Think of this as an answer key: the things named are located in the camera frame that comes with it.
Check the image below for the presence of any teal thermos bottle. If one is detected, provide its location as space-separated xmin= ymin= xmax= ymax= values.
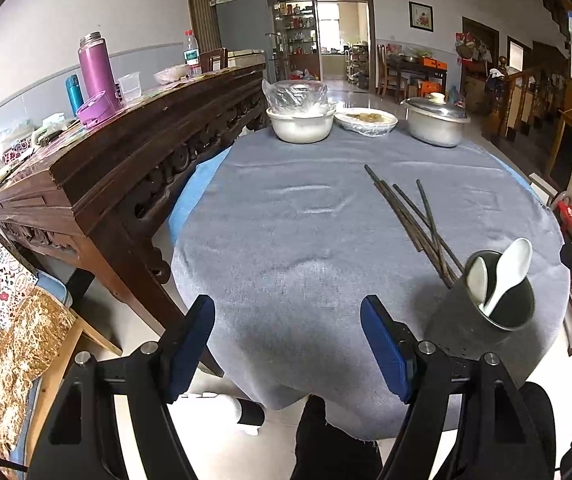
xmin=65 ymin=74 xmax=83 ymax=116

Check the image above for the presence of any gold fabric bundle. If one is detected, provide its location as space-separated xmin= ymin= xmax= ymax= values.
xmin=0 ymin=287 xmax=74 ymax=458

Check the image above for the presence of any dark dining table background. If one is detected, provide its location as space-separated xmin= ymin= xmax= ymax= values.
xmin=386 ymin=54 xmax=448 ymax=103

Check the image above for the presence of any aluminium pot with lid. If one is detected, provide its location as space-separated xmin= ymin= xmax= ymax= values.
xmin=401 ymin=92 xmax=470 ymax=148

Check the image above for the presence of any patterned bowl with food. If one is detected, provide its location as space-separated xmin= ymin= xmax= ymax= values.
xmin=335 ymin=107 xmax=399 ymax=138

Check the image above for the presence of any purple thermos lid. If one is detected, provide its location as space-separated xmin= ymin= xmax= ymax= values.
xmin=77 ymin=91 xmax=121 ymax=128

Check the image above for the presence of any framed wall picture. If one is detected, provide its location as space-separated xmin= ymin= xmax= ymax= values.
xmin=408 ymin=1 xmax=434 ymax=32

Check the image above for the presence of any purple thermos bottle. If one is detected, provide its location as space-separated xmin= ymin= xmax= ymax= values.
xmin=78 ymin=32 xmax=120 ymax=108

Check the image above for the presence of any white plastic spoon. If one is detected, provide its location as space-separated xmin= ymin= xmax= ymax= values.
xmin=482 ymin=237 xmax=532 ymax=318
xmin=466 ymin=257 xmax=488 ymax=308

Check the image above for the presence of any black utensil holder cup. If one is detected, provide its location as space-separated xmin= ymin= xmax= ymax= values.
xmin=422 ymin=249 xmax=537 ymax=356

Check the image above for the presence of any white bowl with plastic bag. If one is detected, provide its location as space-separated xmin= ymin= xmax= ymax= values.
xmin=262 ymin=80 xmax=336 ymax=144

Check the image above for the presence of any dark carved wooden sideboard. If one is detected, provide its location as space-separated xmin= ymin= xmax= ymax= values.
xmin=0 ymin=64 xmax=268 ymax=334

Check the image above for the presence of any grey tablecloth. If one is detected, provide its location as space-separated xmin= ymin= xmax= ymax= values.
xmin=169 ymin=128 xmax=570 ymax=440

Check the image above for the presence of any grey refrigerator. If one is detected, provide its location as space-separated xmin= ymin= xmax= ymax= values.
xmin=210 ymin=0 xmax=280 ymax=82

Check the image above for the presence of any clear plastic cup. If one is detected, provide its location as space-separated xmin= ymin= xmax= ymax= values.
xmin=118 ymin=72 xmax=142 ymax=103

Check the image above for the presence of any clear water bottle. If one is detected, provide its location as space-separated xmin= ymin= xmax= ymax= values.
xmin=183 ymin=29 xmax=200 ymax=77

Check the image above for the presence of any white chest freezer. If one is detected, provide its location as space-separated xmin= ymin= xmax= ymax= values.
xmin=228 ymin=49 xmax=265 ymax=67

